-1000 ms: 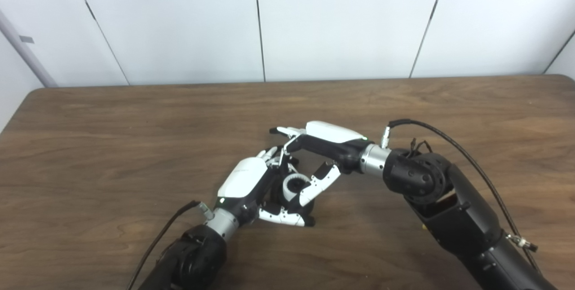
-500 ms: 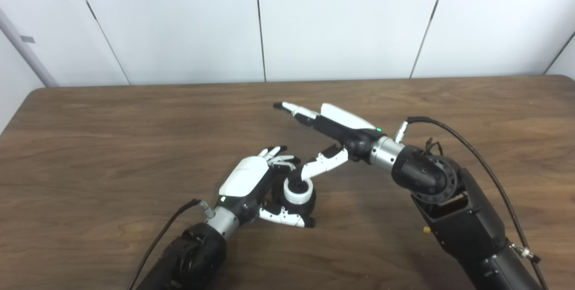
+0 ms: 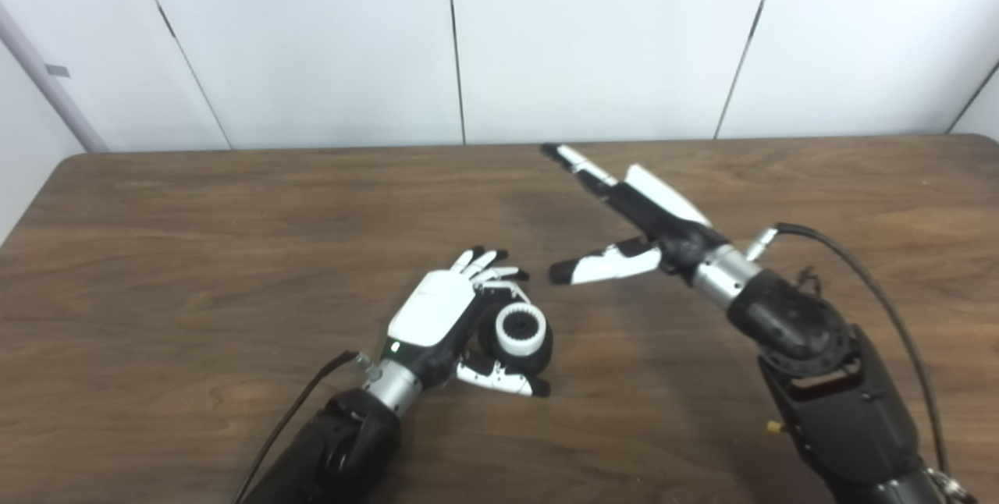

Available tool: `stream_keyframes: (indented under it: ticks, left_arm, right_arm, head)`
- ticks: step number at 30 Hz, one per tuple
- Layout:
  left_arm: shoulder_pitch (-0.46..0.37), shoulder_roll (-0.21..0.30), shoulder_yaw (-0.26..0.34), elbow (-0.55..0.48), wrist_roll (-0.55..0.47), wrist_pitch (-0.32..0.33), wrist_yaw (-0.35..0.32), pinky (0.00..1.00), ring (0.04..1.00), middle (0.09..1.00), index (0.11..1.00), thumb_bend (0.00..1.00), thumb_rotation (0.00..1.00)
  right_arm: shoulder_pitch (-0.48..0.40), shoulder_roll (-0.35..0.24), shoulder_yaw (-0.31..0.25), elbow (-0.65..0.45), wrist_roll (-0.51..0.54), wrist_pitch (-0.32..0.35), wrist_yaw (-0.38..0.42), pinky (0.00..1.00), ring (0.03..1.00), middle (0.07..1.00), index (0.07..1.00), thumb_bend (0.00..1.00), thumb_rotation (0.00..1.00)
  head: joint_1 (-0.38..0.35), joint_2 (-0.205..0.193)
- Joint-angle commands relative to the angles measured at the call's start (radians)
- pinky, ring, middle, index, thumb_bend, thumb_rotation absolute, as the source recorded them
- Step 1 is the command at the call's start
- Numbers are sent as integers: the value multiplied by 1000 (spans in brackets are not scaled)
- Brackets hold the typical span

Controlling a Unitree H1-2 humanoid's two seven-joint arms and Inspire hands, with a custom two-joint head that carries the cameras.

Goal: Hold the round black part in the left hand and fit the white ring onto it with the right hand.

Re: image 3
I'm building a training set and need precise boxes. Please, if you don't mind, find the white and black right hand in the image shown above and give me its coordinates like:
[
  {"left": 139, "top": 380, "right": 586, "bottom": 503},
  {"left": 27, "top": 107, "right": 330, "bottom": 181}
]
[{"left": 541, "top": 144, "right": 731, "bottom": 286}]

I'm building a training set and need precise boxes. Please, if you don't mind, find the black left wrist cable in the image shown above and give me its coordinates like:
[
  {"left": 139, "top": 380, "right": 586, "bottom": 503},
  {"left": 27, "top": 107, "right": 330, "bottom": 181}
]
[{"left": 233, "top": 350, "right": 368, "bottom": 504}]

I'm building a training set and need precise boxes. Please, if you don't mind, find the white and black left hand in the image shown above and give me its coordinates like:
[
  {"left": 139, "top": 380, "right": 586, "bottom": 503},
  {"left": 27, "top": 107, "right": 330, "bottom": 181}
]
[{"left": 379, "top": 247, "right": 551, "bottom": 398}]

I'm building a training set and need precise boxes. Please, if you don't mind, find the grey wall corner post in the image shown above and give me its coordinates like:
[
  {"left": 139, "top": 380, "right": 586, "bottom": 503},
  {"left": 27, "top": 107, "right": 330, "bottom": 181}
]
[{"left": 0, "top": 1, "right": 110, "bottom": 154}]

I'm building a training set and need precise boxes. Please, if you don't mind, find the round black plastic part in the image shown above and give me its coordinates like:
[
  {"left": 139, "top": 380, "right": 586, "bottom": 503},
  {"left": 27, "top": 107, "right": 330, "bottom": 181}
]
[{"left": 478, "top": 303, "right": 554, "bottom": 374}]

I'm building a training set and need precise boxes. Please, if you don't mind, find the white plastic ring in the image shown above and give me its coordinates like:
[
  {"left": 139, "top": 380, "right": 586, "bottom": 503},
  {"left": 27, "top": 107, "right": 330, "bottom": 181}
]
[{"left": 496, "top": 303, "right": 547, "bottom": 357}]

